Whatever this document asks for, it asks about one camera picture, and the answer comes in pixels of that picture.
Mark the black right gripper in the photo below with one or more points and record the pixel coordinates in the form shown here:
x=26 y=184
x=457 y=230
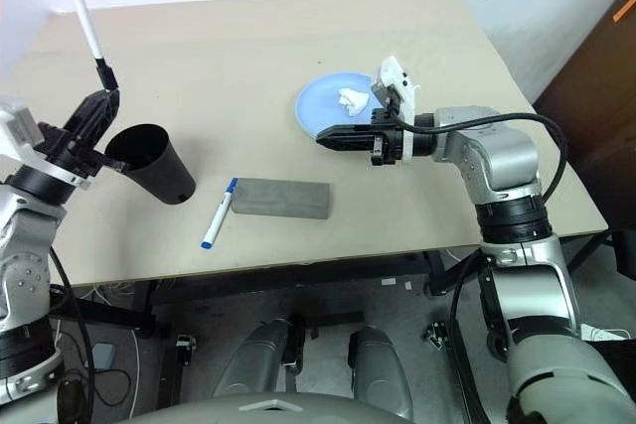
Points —
x=390 y=141

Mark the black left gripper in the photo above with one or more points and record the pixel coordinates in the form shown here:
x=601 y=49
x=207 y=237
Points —
x=69 y=153

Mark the white tissue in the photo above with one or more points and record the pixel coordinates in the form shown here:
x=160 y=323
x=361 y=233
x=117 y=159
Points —
x=354 y=101

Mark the blue plate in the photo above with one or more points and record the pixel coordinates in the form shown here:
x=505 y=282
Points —
x=323 y=101

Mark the grey glasses case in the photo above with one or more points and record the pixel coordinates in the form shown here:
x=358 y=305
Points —
x=283 y=198

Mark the white marker with black cap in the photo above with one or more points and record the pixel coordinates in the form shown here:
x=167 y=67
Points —
x=87 y=22

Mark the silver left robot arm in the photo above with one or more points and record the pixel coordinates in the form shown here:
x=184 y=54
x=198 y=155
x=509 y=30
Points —
x=25 y=285

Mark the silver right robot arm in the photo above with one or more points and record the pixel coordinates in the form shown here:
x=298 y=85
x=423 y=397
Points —
x=497 y=146

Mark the black plastic cup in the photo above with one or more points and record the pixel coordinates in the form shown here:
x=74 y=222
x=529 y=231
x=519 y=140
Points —
x=159 y=176

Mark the white marker with blue cap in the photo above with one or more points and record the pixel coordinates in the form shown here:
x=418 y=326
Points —
x=218 y=215

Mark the dark grey rounded shape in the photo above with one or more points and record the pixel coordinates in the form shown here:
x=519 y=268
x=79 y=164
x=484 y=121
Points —
x=380 y=374
x=253 y=359

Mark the brown wooden cabinet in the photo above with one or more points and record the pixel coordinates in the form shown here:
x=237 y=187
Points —
x=596 y=96

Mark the black floor stand bar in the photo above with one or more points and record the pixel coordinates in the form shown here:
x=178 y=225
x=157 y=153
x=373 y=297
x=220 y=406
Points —
x=176 y=369
x=457 y=374

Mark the grey robot torso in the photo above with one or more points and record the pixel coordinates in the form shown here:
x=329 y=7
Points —
x=268 y=411

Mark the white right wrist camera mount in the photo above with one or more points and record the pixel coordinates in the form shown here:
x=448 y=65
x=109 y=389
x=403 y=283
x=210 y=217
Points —
x=397 y=79

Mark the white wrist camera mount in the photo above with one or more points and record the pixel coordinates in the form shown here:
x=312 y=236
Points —
x=17 y=128
x=397 y=79

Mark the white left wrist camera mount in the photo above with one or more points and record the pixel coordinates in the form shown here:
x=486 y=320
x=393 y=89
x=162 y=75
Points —
x=17 y=128

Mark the black table frame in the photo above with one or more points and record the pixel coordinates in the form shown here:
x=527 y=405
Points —
x=298 y=272

